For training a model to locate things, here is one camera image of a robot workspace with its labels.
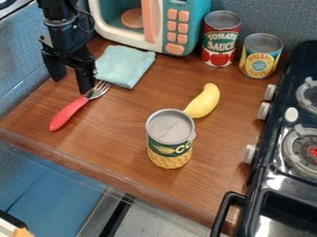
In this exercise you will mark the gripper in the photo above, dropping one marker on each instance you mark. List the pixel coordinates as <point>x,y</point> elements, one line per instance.
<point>66,37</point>

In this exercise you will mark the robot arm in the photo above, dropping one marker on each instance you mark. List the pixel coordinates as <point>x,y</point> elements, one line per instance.
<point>55,7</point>

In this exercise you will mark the blue cloth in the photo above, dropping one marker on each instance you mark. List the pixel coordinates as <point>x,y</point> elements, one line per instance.
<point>123,64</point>

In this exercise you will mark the yellow toy banana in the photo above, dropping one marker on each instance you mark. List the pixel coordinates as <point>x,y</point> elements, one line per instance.
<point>204,101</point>

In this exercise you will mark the toy microwave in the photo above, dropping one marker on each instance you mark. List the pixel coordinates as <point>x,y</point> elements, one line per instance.
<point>153,23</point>

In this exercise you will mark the corn can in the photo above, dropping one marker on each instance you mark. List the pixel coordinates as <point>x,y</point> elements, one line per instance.
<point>170,140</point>

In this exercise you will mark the tomato sauce can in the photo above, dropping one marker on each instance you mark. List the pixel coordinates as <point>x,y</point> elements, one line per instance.
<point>220,39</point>

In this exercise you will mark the pineapple can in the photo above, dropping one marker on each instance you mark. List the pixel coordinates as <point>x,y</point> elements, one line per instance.
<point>259,56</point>

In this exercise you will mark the toy stove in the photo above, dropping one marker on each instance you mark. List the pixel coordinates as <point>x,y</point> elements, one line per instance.
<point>285,148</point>

